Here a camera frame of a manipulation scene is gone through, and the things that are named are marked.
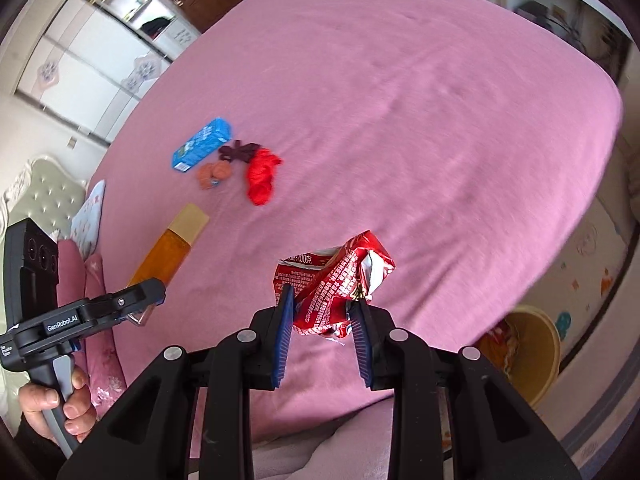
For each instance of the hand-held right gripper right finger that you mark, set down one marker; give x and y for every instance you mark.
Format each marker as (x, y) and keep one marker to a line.
(362, 347)

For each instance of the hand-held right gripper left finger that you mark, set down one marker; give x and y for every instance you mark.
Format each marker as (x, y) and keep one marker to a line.
(282, 340)

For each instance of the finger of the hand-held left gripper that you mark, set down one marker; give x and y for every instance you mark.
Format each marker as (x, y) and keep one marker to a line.
(125, 302)

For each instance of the orange liquid bottle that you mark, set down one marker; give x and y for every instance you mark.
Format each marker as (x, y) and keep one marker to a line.
(165, 255)

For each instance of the red silver snack bag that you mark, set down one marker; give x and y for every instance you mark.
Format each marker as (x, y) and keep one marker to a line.
(340, 280)

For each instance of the small red snack wrapper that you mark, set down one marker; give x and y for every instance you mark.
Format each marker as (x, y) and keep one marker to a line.
(500, 339)

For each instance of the yellow plastic bin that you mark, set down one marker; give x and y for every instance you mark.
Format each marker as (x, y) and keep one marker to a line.
(540, 355)

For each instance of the person's left forearm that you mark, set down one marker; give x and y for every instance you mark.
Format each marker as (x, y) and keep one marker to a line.
(30, 452)

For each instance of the person's left hand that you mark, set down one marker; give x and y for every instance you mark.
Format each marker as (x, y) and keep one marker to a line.
(80, 410)

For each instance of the plain pink pillow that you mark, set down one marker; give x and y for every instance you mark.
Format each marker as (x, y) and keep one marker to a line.
(70, 272)

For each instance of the pink floral embroidered pillow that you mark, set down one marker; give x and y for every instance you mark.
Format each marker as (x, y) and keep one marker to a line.
(102, 365)

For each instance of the blue patterned pillow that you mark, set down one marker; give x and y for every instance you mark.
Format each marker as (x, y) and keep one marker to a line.
(90, 215)

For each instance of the tufted grey headboard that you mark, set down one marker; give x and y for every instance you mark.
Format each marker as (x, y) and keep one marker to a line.
(50, 190)

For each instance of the red yarn bundle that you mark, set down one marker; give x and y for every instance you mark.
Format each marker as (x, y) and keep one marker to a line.
(260, 180)

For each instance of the blue carton box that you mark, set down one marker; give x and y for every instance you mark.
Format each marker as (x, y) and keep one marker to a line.
(202, 142)

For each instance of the dark maroon scrunchie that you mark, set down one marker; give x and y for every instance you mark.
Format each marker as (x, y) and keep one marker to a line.
(240, 152)

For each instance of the printed floor mat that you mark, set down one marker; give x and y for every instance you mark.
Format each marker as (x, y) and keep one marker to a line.
(590, 270)

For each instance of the white wardrobe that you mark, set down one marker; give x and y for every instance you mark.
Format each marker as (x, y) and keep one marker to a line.
(100, 50)

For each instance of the small white cabinet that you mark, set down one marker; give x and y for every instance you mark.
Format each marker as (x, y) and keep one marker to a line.
(181, 35)

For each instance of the dark hanging garment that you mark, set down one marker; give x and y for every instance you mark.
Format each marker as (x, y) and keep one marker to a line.
(155, 27)

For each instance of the computer desk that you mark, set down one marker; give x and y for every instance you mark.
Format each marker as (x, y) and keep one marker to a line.
(590, 35)

